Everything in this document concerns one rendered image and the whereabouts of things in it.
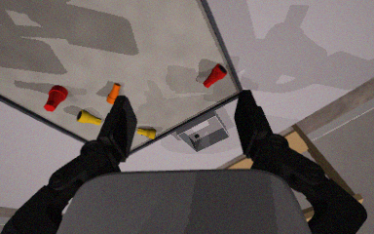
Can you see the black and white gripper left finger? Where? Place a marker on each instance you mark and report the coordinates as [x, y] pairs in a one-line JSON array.
[[41, 214]]

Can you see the grey flat rectangular case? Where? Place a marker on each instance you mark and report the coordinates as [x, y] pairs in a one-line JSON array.
[[159, 51]]

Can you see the grey open square box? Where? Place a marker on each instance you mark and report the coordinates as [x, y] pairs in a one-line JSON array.
[[204, 132]]

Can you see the orange wire connector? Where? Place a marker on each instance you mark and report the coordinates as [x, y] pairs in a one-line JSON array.
[[115, 92]]

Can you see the red tapered cone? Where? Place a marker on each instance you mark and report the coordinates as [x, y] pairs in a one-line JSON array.
[[218, 72], [57, 94]]

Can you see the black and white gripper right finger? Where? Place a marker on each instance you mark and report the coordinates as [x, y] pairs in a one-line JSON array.
[[336, 211]]

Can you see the yellow wire connector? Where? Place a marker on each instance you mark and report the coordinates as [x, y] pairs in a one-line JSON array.
[[147, 132], [86, 117]]

